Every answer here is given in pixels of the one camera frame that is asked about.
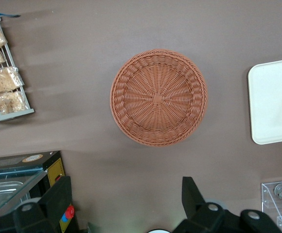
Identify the clear acrylic bottle rack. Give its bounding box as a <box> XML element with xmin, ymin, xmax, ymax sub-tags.
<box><xmin>261</xmin><ymin>180</ymin><xmax>282</xmax><ymax>233</ymax></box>

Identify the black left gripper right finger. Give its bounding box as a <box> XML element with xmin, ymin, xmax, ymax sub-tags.
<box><xmin>174</xmin><ymin>176</ymin><xmax>282</xmax><ymax>233</ymax></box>

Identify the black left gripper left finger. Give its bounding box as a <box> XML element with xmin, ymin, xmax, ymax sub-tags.
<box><xmin>0</xmin><ymin>176</ymin><xmax>73</xmax><ymax>233</ymax></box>

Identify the yellow emergency stop button box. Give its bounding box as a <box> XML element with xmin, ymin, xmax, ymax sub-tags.
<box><xmin>58</xmin><ymin>205</ymin><xmax>76</xmax><ymax>233</ymax></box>

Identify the black glass food warmer cabinet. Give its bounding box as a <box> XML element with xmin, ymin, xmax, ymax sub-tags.
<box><xmin>0</xmin><ymin>150</ymin><xmax>66</xmax><ymax>219</ymax></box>

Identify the grey wire snack rack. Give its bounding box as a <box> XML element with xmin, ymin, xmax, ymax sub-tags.
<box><xmin>0</xmin><ymin>9</ymin><xmax>35</xmax><ymax>125</ymax></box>

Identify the cream rectangular plastic tray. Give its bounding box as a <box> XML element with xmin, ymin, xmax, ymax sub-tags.
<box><xmin>247</xmin><ymin>57</ymin><xmax>282</xmax><ymax>146</ymax></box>

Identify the brown round wicker basket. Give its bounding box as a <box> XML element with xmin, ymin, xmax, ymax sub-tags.
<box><xmin>109</xmin><ymin>48</ymin><xmax>209</xmax><ymax>148</ymax></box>

